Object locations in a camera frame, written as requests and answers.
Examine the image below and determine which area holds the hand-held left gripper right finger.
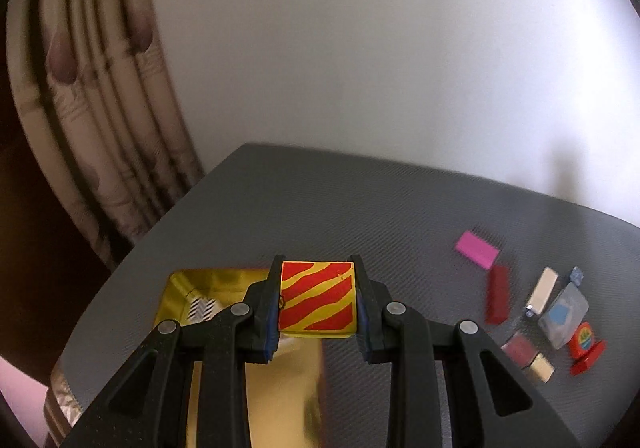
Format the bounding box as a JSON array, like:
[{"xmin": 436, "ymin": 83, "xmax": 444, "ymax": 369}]
[{"xmin": 352, "ymin": 255, "xmax": 583, "ymax": 448}]

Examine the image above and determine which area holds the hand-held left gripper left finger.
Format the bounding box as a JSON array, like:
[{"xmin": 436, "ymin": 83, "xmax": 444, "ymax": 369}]
[{"xmin": 60, "ymin": 255, "xmax": 286, "ymax": 448}]

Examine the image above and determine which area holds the red yellow striped block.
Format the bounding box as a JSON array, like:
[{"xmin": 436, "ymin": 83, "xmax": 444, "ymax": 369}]
[{"xmin": 278, "ymin": 260, "xmax": 360, "ymax": 340}]

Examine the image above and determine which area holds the red tin box gold inside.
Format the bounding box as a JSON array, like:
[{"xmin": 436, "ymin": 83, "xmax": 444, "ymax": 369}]
[{"xmin": 152, "ymin": 268, "xmax": 326, "ymax": 448}]

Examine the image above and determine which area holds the dark red rectangular block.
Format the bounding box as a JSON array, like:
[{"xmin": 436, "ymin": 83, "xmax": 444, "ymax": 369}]
[{"xmin": 485, "ymin": 264, "xmax": 512, "ymax": 326}]

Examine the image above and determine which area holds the orange-red toy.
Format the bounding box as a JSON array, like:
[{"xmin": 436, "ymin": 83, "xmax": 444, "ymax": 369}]
[{"xmin": 569, "ymin": 322, "xmax": 607, "ymax": 375}]

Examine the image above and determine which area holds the black white zigzag block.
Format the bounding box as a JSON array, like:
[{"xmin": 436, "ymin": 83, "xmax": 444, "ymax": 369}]
[{"xmin": 186, "ymin": 297, "xmax": 221, "ymax": 323}]

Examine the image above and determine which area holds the pink rectangular block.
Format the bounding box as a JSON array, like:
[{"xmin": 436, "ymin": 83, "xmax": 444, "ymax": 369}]
[{"xmin": 455, "ymin": 230, "xmax": 501, "ymax": 270}]

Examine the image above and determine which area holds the beige block with clear cap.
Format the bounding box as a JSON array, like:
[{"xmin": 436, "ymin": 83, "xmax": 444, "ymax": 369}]
[{"xmin": 524, "ymin": 267, "xmax": 559, "ymax": 319}]

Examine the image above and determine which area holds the clear plastic box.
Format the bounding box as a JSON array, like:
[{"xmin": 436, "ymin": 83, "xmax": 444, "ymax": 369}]
[{"xmin": 539, "ymin": 283, "xmax": 590, "ymax": 348}]

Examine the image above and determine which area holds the beige patterned bedspread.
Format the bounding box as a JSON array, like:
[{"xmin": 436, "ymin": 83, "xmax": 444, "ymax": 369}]
[{"xmin": 42, "ymin": 358, "xmax": 83, "ymax": 444}]

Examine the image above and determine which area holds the beige patterned curtain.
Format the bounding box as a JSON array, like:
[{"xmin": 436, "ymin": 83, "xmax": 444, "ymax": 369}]
[{"xmin": 7, "ymin": 0, "xmax": 206, "ymax": 273}]

